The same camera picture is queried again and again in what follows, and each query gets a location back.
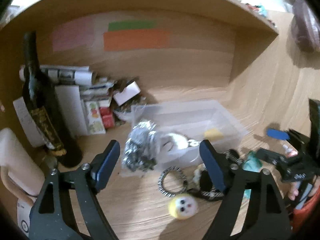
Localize dark wine bottle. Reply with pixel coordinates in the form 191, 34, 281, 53
22, 31, 82, 168

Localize orange paper note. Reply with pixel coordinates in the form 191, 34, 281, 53
103, 28, 170, 51

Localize silver crinkled plastic bag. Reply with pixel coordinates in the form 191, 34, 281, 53
121, 119, 158, 172

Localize yellow sponge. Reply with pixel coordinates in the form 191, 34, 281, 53
204, 128, 224, 141

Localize beige cushion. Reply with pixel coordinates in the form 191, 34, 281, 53
1, 128, 45, 206

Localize fruit picture carton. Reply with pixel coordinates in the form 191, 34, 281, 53
84, 101, 106, 135

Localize black pouch with chain trim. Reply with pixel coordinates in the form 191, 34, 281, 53
187, 149, 245, 202

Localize glass bowl with stones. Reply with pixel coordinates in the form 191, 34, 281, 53
113, 96, 147, 122

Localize white floral cloth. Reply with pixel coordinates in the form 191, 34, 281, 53
158, 132, 200, 154

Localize white box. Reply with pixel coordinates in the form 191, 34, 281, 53
55, 86, 88, 138

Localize clear plastic storage bin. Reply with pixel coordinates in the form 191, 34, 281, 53
131, 100, 248, 153

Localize right hand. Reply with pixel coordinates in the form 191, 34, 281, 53
287, 175, 320, 202

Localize dark brown hanging bag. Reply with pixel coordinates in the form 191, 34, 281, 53
291, 0, 319, 53

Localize white folded card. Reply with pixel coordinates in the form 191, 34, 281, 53
113, 81, 141, 106

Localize pink paper note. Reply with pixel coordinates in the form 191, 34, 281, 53
52, 16, 95, 52

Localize red small box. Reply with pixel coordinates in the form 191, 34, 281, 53
99, 107, 116, 129

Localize stack of papers and magazines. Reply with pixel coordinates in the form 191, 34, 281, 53
19, 64, 115, 100

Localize yellow plush ball face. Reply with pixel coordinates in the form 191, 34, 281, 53
168, 194, 198, 220

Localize black white striped hair tie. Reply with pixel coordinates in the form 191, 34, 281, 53
157, 166, 189, 197

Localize green paper note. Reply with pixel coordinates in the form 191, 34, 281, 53
108, 20, 156, 31

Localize wooden upper shelf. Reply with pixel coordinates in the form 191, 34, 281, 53
2, 0, 277, 33

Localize green striped sock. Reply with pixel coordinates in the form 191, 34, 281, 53
241, 151, 263, 198

